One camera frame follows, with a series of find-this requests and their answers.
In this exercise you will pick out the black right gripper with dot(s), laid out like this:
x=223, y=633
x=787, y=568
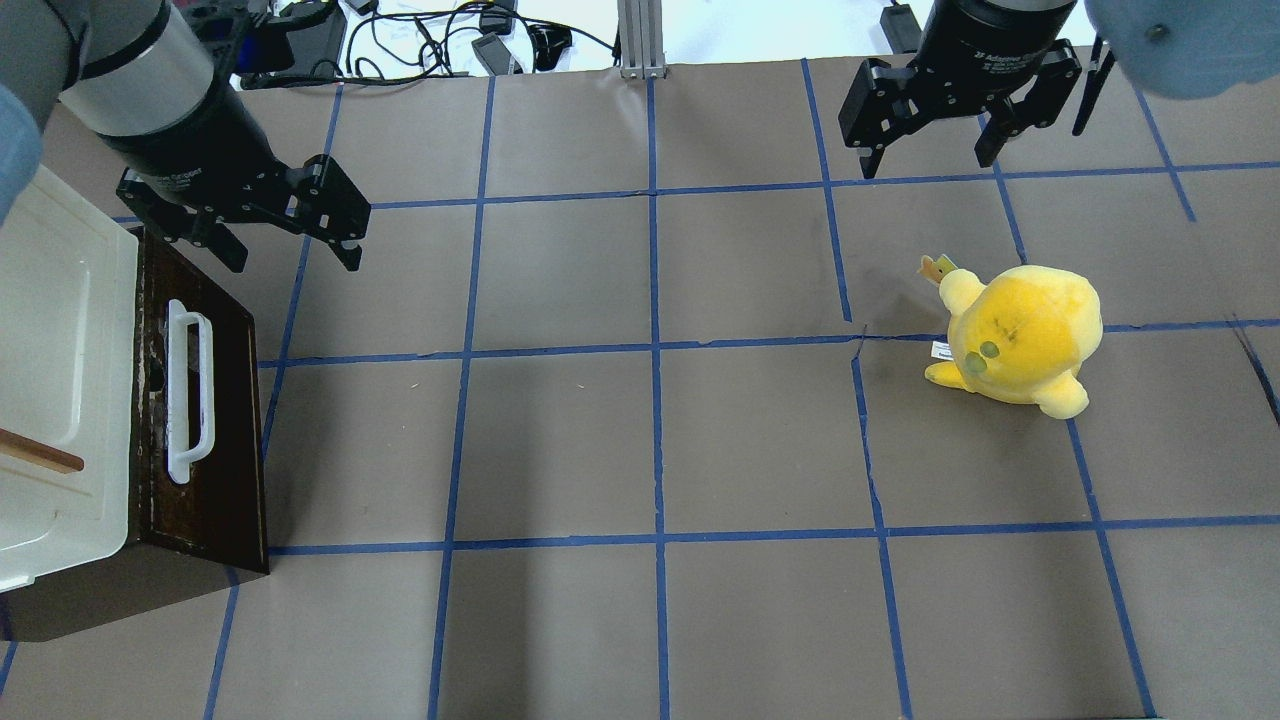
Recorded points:
x=982, y=40

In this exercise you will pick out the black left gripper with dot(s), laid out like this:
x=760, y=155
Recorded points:
x=192, y=138

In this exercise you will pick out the white drawer handle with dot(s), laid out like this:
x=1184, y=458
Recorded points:
x=190, y=430

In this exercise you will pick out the dark brown wooden drawer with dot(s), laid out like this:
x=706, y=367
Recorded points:
x=197, y=484

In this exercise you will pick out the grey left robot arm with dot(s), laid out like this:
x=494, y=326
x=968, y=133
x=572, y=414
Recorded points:
x=151, y=79

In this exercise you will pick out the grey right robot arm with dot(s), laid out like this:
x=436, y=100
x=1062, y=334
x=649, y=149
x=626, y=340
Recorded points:
x=1184, y=50

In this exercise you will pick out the yellow plush toy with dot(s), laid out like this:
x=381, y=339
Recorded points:
x=1021, y=338

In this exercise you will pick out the cream plastic storage box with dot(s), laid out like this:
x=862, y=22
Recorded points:
x=68, y=278

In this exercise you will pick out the black power adapter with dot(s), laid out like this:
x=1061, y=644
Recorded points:
x=494, y=56

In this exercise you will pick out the brown wooden stick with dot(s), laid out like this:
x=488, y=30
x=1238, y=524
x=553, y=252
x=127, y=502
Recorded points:
x=27, y=449

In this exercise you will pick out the aluminium frame post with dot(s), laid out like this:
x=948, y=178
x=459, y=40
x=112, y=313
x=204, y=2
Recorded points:
x=640, y=40

